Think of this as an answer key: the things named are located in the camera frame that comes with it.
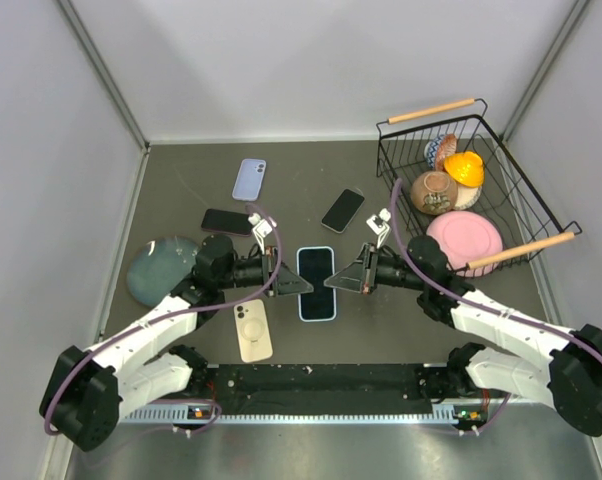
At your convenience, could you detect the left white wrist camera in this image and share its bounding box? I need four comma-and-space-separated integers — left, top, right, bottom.
248, 213, 277, 254

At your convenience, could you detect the silver edged black phone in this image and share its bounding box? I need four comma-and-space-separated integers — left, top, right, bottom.
321, 189, 365, 233

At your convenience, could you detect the white cream bowl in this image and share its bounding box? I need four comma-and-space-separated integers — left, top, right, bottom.
453, 183, 482, 211

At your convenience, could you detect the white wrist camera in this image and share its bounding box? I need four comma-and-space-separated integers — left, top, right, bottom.
366, 208, 391, 249
248, 213, 277, 254

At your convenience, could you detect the grey slotted cable duct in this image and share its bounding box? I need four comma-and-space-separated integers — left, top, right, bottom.
120, 402, 482, 426

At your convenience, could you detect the purple edged black phone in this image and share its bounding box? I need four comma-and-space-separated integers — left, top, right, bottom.
200, 209, 252, 236

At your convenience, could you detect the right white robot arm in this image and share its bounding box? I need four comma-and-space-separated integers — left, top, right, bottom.
324, 235, 602, 437

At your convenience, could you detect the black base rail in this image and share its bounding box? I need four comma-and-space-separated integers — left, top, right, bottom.
150, 362, 507, 416

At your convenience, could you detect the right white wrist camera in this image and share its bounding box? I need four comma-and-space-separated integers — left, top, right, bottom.
366, 208, 391, 249

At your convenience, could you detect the blue patterned bowl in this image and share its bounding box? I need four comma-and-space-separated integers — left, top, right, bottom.
424, 135, 445, 169

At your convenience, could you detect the brown patterned bowl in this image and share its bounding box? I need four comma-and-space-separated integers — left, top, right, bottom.
410, 171, 458, 216

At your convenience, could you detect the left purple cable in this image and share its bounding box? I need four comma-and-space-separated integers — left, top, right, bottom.
43, 202, 283, 436

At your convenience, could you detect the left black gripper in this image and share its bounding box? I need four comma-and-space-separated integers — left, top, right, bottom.
218, 246, 313, 297

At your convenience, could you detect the light blue phone case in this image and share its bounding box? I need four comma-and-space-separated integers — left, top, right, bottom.
295, 245, 339, 324

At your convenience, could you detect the cream white phone case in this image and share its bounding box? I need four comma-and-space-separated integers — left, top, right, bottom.
233, 299, 273, 363

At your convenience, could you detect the teal ceramic plate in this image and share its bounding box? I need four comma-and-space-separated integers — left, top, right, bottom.
126, 236, 199, 308

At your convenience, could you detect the lavender purple phone case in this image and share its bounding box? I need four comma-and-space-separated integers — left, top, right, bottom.
231, 158, 267, 202

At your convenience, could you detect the red patterned shell dish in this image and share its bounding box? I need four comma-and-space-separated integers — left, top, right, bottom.
434, 134, 457, 171

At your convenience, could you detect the black wire basket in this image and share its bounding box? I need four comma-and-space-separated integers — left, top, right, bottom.
376, 98, 582, 249

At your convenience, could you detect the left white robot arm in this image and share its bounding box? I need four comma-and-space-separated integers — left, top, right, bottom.
39, 235, 313, 452

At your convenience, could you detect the yellow bowl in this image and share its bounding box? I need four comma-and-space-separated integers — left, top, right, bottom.
444, 151, 485, 188

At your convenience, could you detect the pink plate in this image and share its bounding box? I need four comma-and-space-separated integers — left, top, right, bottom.
426, 211, 503, 278

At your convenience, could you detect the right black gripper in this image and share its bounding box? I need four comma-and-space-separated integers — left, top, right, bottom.
326, 243, 427, 294

